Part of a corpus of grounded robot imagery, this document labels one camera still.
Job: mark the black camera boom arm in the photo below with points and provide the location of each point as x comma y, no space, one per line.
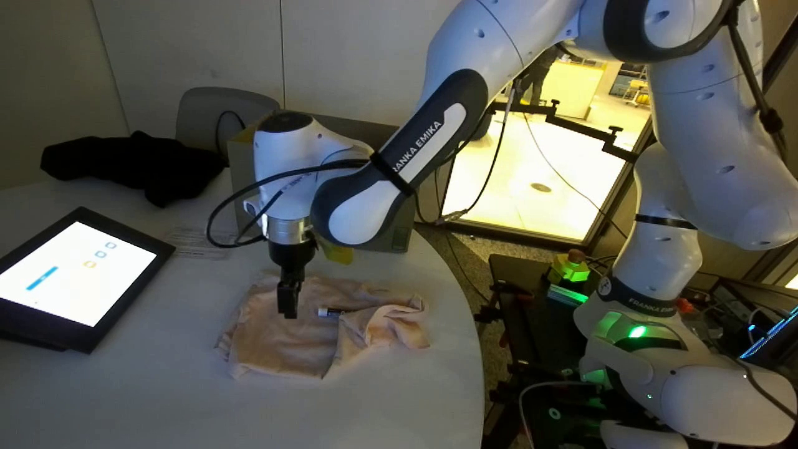
598,139

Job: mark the green-lit metal block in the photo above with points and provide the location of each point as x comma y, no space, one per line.
568,277

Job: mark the large wall monitor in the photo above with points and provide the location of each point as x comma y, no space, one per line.
538,183

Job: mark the peach cloth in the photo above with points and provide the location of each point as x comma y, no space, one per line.
364,332

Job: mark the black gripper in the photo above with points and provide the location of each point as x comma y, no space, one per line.
293,260

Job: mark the black garment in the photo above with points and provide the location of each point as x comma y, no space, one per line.
139,166

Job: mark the grey chair back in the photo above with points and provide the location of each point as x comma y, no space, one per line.
207,112

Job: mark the brown cardboard box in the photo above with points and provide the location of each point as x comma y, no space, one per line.
240,177

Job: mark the black tablet with lit screen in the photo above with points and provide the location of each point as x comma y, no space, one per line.
71,275

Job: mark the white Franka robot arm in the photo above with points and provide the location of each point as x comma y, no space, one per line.
705,151

